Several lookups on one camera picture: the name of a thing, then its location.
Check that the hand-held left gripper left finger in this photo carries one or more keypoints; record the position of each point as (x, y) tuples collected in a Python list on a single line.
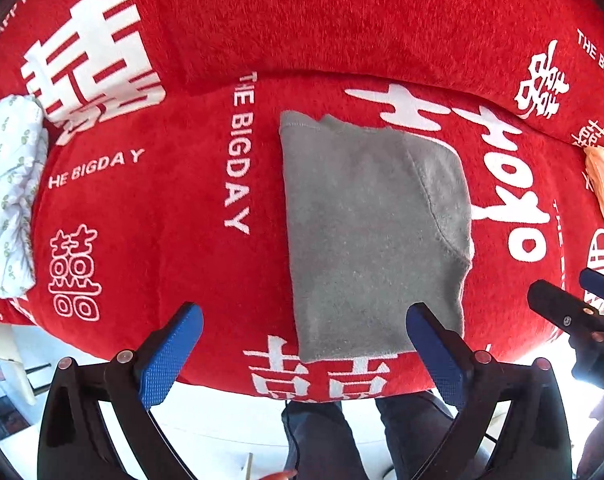
[(169, 357)]

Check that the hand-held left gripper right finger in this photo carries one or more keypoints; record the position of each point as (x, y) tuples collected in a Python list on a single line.
[(434, 357)]

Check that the grey sweater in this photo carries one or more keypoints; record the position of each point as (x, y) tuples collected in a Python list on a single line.
[(367, 220)]

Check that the person's right leg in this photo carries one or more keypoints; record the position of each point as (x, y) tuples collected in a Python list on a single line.
[(407, 430)]

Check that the person's leg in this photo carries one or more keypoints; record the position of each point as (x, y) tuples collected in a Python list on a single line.
[(322, 440), (407, 430)]

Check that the person's left leg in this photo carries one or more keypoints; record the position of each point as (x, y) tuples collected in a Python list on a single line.
[(322, 440)]

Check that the white chair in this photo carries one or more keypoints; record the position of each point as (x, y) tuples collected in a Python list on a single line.
[(4, 350)]

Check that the white floral cloth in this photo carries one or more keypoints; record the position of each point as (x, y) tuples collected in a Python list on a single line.
[(9, 200)]

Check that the red printed sofa cover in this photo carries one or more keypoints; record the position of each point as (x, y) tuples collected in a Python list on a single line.
[(307, 25)]

